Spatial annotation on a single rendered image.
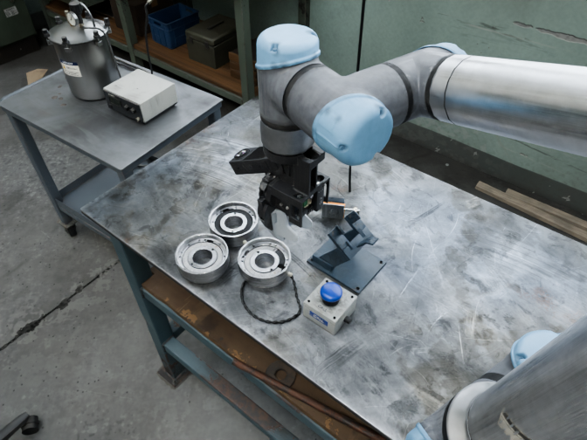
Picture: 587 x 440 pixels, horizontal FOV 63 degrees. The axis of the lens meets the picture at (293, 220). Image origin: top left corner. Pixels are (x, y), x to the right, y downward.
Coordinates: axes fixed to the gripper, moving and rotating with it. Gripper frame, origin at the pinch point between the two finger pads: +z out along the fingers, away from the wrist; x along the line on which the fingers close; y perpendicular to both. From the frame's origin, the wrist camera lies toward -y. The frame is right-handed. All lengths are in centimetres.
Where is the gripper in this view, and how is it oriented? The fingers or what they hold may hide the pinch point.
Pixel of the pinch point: (279, 231)
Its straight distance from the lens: 81.4
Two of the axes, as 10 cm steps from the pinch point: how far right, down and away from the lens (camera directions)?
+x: 6.2, -5.7, 5.4
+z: 0.0, 6.9, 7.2
